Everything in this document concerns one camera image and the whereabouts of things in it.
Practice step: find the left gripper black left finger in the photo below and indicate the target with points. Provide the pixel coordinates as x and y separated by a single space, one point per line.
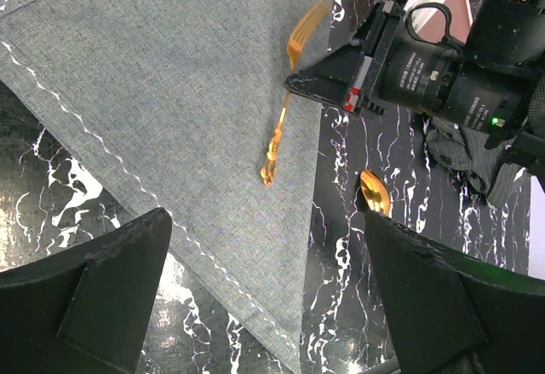
87 308

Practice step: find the gold spoon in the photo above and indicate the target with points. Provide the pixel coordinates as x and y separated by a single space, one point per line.
375 192

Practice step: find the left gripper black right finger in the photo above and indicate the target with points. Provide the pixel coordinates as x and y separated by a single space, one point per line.
448 312

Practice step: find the dark striped button shirt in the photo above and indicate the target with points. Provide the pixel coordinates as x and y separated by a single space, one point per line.
461 149

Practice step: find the gold fork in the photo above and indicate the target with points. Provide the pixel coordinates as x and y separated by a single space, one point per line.
294 48

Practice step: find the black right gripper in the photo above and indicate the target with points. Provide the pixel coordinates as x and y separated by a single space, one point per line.
492 83

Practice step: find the grey cloth napkin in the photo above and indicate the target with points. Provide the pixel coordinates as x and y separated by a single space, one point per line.
172 103

